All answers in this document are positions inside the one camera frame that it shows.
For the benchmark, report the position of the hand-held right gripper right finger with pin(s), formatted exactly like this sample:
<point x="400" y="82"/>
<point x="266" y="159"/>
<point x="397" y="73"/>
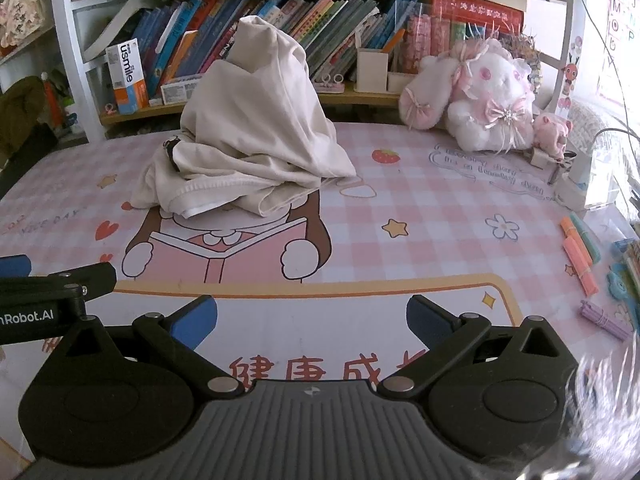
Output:
<point x="425" y="320"/>

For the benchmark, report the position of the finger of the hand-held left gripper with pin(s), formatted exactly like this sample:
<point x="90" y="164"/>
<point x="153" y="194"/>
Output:
<point x="14" y="265"/>
<point x="95" y="280"/>

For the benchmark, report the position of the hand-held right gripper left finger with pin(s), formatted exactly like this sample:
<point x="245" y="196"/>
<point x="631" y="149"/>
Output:
<point x="192" y="320"/>

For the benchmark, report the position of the beige T-shirt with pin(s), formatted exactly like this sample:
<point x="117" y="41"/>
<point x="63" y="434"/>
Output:
<point x="250" y="125"/>

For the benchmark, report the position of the pink printed desk mat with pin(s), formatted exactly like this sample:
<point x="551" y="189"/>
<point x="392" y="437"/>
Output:
<point x="450" y="240"/>

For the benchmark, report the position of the olive green jacket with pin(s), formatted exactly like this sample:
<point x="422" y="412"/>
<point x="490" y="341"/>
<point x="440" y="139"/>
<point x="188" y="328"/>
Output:
<point x="22" y="115"/>

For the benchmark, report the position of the red tassel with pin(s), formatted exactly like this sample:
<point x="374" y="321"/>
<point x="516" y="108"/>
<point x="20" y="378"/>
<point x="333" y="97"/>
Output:
<point x="51" y="105"/>

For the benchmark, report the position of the pink hair clip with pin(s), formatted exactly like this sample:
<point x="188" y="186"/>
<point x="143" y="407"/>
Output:
<point x="111" y="108"/>

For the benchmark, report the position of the purple pen bundle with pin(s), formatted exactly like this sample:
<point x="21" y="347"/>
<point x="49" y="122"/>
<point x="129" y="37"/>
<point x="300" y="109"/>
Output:
<point x="605" y="319"/>

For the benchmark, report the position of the blue plastic toy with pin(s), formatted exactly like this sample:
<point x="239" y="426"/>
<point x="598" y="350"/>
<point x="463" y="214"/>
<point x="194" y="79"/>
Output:
<point x="620" y="285"/>

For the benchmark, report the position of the crumpled clear plastic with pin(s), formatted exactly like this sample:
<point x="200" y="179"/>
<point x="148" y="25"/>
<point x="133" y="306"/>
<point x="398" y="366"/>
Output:
<point x="607" y="410"/>

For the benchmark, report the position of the tall orange white box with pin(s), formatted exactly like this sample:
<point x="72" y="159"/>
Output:
<point x="127" y="77"/>

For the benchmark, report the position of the flat orange white box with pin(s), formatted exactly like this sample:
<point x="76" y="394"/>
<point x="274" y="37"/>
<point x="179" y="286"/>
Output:
<point x="182" y="90"/>

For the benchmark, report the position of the white pink plush rabbit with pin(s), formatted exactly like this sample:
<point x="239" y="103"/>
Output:
<point x="485" y="105"/>

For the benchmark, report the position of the small pink plush toy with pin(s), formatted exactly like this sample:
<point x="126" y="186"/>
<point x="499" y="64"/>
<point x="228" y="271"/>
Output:
<point x="552" y="132"/>

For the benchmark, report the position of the low beige desk box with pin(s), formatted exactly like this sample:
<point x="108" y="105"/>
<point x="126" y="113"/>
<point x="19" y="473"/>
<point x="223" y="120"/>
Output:
<point x="400" y="81"/>

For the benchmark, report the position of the small cardboard box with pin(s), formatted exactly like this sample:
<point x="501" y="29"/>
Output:
<point x="371" y="71"/>

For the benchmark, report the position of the cream floral ornament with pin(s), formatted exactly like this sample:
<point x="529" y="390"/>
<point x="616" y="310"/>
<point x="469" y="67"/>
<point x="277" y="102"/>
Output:
<point x="17" y="7"/>

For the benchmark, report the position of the pink transparent box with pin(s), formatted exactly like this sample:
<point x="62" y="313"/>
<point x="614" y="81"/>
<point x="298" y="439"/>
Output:
<point x="425" y="42"/>

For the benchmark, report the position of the row of books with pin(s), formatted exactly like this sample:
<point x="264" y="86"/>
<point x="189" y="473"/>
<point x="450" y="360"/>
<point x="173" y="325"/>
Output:
<point x="260" y="30"/>

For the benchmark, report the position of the thick red book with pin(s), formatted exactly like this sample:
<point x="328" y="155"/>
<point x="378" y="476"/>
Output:
<point x="475" y="12"/>

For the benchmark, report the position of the white bookshelf frame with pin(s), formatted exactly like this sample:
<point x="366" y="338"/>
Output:
<point x="70" y="50"/>

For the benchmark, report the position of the alphabet wall poster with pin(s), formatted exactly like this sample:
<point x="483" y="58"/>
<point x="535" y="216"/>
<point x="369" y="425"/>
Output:
<point x="622" y="25"/>

